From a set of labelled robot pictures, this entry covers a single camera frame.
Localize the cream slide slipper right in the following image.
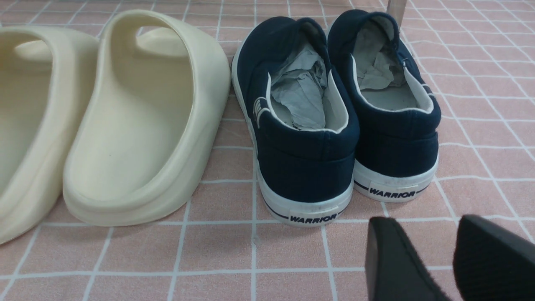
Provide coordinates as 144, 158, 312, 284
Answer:
63, 10, 231, 227

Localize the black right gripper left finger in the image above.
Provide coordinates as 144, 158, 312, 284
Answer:
365, 217, 449, 301

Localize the steel shoe rack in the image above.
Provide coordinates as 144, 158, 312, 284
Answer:
386, 0, 408, 28

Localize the cream slide slipper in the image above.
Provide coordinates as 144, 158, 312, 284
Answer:
63, 10, 231, 227
0, 26, 99, 244

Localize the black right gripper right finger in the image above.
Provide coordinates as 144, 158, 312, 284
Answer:
453, 214, 535, 301

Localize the navy slip-on shoe left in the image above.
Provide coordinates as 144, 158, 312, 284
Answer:
232, 16, 360, 227

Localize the pink checked tablecloth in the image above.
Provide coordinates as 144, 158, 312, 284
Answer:
1, 0, 534, 301

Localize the navy slip-on shoe right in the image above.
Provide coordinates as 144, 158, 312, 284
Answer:
327, 9, 441, 203

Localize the navy slip-on shoe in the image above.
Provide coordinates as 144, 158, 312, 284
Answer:
232, 16, 360, 227
327, 9, 441, 203

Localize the cream slide slipper left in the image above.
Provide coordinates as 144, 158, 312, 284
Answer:
0, 26, 99, 244

